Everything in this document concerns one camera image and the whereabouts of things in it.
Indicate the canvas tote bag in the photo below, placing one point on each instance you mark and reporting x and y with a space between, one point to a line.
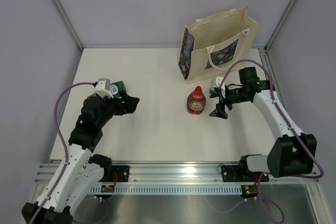
211 45

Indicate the green bottle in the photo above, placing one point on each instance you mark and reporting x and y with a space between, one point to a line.
117 87

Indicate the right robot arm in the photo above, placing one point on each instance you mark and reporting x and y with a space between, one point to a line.
293 150

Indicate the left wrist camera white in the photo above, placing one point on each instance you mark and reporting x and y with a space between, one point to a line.
102 88

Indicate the white slotted cable duct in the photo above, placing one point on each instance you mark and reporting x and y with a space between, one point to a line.
166 190

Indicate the aluminium front rail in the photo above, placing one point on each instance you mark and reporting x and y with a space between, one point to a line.
171 173

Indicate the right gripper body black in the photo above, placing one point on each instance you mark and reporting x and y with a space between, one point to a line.
234 96

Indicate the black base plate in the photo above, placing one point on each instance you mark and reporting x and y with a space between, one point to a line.
232 173
116 173

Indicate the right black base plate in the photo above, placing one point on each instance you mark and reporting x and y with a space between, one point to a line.
232 173

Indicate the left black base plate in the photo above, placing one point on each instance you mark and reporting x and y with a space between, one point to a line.
116 173

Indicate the red Fairy dish soap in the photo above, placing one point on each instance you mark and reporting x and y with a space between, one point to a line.
196 101

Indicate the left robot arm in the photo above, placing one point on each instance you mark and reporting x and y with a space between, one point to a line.
81 168

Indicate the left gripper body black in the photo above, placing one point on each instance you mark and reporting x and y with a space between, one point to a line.
111 107

